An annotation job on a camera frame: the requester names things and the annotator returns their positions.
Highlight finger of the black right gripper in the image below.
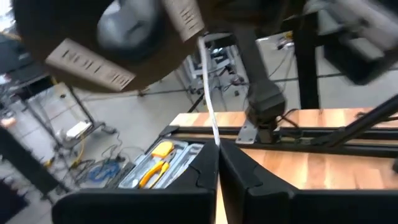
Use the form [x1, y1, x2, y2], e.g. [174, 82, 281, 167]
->
[160, 0, 206, 44]
[14, 17, 137, 93]

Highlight grey plastic tool case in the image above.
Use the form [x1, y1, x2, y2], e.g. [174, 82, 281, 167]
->
[118, 138, 205, 190]

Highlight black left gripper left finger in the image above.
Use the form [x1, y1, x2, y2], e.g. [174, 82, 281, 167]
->
[51, 139, 220, 224]

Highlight grey metal mounting plate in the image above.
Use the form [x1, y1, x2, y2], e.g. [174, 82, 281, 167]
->
[235, 123, 259, 145]

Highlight orange-handled pliers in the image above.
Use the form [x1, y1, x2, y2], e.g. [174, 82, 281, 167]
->
[137, 161, 171, 189]

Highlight blue cable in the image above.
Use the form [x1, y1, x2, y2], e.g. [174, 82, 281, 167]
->
[88, 159, 121, 184]

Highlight white cord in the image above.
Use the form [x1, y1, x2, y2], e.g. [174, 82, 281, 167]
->
[197, 35, 222, 147]

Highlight orange tape measure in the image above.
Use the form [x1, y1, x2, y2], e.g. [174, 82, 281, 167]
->
[150, 141, 175, 159]

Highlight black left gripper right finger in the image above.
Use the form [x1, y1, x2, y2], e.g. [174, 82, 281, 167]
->
[218, 138, 398, 224]

